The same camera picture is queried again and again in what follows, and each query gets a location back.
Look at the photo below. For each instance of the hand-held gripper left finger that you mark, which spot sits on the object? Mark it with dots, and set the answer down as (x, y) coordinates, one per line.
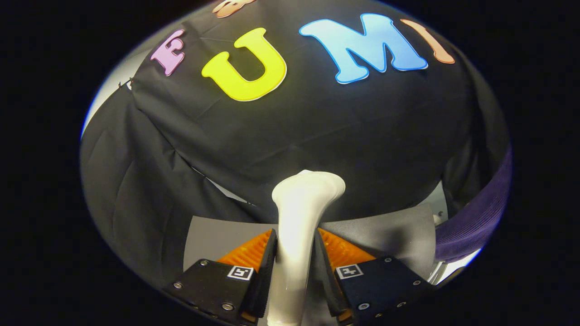
(267, 271)

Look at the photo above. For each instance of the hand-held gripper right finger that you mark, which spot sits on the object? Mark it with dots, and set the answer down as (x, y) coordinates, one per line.
(322, 271)

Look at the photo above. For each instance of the white garment steamer head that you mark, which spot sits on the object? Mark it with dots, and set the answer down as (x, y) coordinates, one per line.
(299, 203)

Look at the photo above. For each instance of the grey drawer cabinet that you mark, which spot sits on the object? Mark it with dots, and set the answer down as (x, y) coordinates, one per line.
(217, 235)

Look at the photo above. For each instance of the black backdrop cloth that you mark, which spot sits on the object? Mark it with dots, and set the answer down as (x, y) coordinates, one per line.
(317, 127)

